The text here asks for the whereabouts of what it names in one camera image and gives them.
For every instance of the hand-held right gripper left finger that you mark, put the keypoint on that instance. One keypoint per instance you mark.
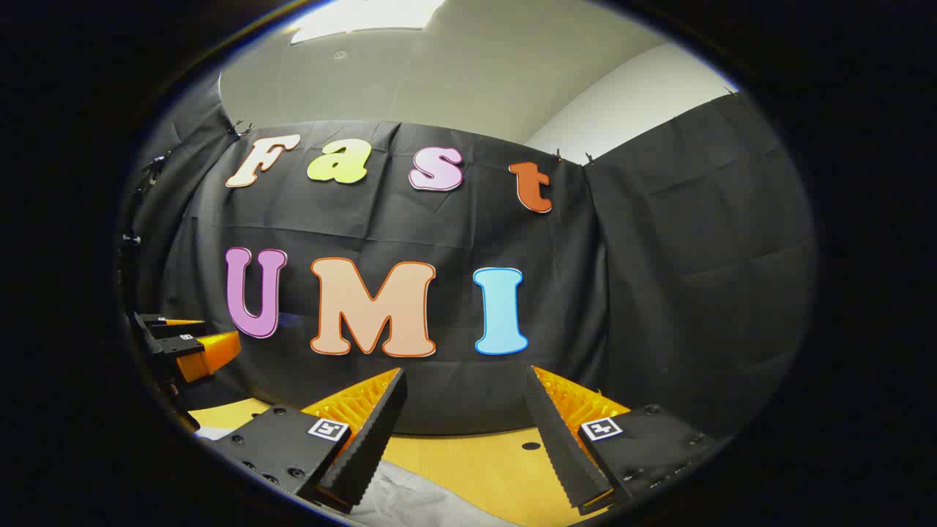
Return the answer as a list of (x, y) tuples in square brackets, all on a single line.
[(370, 439)]

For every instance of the ceiling light panel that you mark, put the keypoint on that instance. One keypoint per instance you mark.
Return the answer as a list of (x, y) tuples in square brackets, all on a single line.
[(359, 18)]

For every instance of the black backdrop cloth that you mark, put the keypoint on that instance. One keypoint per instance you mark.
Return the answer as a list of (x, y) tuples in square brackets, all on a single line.
[(659, 278)]

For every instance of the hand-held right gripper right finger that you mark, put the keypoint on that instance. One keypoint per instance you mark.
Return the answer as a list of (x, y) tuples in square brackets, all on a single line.
[(560, 439)]

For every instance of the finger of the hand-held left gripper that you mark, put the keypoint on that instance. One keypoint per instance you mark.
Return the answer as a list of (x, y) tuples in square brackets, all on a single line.
[(208, 353), (165, 328)]

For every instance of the grey zip-neck sweatshirt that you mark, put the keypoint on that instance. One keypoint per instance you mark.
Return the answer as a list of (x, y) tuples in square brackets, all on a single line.
[(410, 505)]

